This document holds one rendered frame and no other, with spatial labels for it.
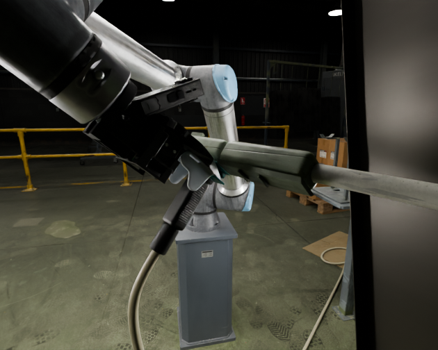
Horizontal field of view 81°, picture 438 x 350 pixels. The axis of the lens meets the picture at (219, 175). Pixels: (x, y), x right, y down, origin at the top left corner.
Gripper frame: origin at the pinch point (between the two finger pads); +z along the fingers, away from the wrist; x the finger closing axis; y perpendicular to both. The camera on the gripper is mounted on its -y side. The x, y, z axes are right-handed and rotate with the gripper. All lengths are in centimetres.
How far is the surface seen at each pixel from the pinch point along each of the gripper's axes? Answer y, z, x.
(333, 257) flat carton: -34, 208, -50
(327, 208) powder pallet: -101, 276, -102
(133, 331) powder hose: 28.5, 3.6, -0.1
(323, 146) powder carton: -189, 272, -142
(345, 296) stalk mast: -4, 155, -15
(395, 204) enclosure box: -6.7, 11.7, 25.2
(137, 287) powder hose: 22.0, -0.5, 0.1
